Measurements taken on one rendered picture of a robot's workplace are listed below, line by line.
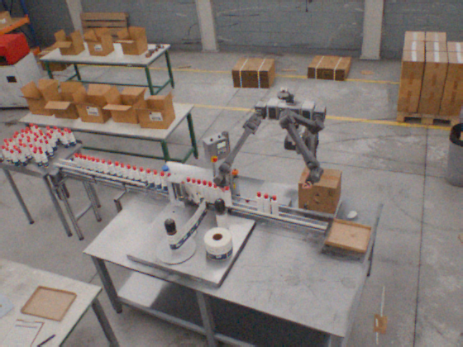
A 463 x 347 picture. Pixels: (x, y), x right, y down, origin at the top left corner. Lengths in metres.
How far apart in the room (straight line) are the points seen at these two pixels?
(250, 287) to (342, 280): 0.64
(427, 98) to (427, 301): 3.09
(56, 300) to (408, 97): 4.97
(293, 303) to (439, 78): 4.10
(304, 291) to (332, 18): 6.20
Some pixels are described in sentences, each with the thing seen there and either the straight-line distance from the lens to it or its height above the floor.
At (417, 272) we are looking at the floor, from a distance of 4.46.
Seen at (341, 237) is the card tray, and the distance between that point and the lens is 3.47.
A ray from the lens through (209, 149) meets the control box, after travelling 3.44.
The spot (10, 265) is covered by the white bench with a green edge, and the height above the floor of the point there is 0.80.
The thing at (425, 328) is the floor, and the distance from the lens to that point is 4.09.
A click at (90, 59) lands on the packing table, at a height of 0.78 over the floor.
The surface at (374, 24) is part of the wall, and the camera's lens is 8.42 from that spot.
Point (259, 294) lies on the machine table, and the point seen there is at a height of 0.83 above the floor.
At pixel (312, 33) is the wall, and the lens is 8.69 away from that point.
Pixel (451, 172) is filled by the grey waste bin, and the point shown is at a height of 0.15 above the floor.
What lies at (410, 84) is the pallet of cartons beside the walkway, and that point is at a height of 0.56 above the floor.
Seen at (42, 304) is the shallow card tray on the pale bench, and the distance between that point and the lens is 3.57.
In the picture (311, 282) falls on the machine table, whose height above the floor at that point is 0.83.
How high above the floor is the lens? 3.28
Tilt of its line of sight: 36 degrees down
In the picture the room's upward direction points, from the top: 8 degrees counter-clockwise
